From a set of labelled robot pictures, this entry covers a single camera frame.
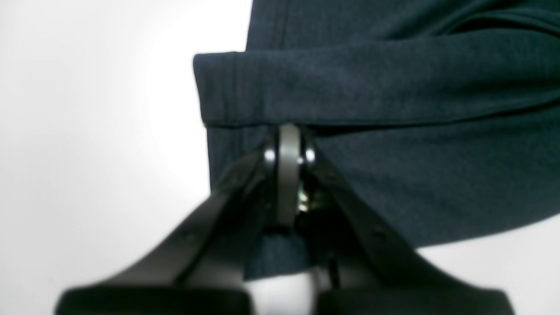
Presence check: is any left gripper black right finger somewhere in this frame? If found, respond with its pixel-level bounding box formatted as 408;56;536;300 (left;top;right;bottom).
300;136;514;315

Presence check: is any dark navy long-sleeve shirt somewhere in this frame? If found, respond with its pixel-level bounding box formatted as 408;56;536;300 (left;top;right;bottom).
192;0;560;280

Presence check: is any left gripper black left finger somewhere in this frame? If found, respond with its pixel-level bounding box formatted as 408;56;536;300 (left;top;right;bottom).
55;136;276;315

